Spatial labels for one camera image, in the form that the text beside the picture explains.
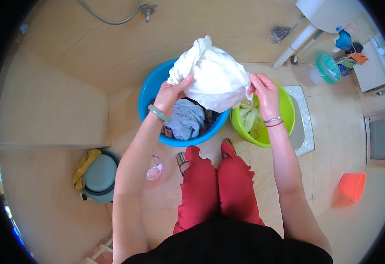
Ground person's body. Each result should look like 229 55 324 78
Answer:
112 193 334 264

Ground white washing machine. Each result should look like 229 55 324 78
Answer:
352 37 385 96

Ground blue plastic stool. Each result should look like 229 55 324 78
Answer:
80 149 121 203

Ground teal and white bucket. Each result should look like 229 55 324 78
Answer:
309 53 342 86

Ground white cloth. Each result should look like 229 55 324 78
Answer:
167 35 253 113

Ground dark patterned clothes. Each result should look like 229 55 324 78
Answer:
149 96 222 138

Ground person's right hand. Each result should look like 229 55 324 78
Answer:
247 73 281 121

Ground green plastic basin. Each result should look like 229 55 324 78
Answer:
230 82 295 148

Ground metal tap valve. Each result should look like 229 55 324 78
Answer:
140 3 158 23

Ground person's left hand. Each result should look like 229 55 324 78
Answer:
151 75 194 117

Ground blue plastic basin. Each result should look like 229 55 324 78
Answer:
138 59 230 147

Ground grey mop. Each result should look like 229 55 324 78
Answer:
270 15 306 44

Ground blue detergent bottle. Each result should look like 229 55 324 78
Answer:
335 30 353 51

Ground white plastic rack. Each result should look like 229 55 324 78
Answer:
85 238 114 264

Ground light blue garment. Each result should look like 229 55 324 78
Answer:
172 99 206 141

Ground white framed door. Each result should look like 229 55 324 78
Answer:
364 110 385 166

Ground pale green cloth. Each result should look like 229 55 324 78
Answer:
238 98 266 139

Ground green jade bangle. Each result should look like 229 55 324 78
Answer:
147 104 172 123

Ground white squat toilet pan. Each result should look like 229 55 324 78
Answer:
283 85 315 157

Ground white pedestal sink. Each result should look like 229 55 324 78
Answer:
273 0 366 69

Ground person's legs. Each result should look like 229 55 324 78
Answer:
173 138 266 235

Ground yellow cloth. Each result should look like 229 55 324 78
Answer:
73 149 103 190

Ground clear pink plastic tub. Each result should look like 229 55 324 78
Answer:
143 153 165 191

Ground orange plastic bucket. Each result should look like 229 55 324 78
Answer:
338 172 367 203

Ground metal shower hose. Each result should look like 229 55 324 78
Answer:
77 0 143 26

